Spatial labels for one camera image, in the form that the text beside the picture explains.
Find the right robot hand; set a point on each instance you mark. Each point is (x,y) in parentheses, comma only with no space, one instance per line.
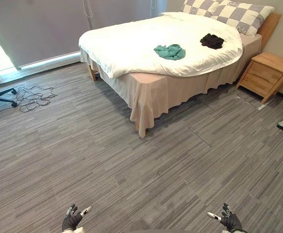
(230,221)

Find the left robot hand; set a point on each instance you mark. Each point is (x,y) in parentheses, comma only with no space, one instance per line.
(71,220)

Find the beige bed sheet skirt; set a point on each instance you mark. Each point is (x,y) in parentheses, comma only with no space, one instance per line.
(156,89)

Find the green cloth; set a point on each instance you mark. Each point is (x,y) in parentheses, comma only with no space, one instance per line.
(170,51)

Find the black cloth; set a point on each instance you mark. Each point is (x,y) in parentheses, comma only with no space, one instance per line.
(212,41)

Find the wooden nightstand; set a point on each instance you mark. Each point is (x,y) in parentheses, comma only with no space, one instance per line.
(268,72)

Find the white duvet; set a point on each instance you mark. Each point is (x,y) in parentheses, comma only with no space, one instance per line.
(156,43)

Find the grey roller blind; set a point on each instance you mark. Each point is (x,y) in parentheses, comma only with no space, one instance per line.
(46,29)

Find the checkered grey white pillow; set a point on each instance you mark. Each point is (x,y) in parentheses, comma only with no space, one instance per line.
(229,13)

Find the wooden bed frame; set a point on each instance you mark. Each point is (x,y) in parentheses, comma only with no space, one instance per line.
(270,26)

